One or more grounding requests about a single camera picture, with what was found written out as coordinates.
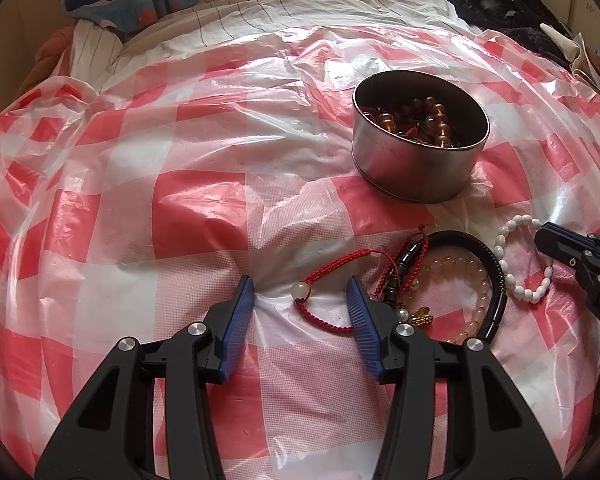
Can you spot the dark jacket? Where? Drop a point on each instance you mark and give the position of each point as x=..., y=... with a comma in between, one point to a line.
x=495, y=5

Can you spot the striped white bedsheet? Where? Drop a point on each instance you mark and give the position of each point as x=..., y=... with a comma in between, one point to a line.
x=260, y=15

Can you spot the white cloth piece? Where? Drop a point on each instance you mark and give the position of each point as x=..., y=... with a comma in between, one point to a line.
x=562, y=45

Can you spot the round metal tin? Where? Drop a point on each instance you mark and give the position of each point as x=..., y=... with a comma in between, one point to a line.
x=410, y=170

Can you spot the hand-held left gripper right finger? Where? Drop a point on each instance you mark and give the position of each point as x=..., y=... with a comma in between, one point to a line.
x=365, y=325

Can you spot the red white checkered plastic sheet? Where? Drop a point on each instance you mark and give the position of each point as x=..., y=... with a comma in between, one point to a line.
x=205, y=210

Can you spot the orange cloth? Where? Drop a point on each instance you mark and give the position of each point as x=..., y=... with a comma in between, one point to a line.
x=50, y=55

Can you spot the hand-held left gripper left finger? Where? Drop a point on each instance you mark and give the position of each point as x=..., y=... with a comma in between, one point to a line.
x=237, y=325

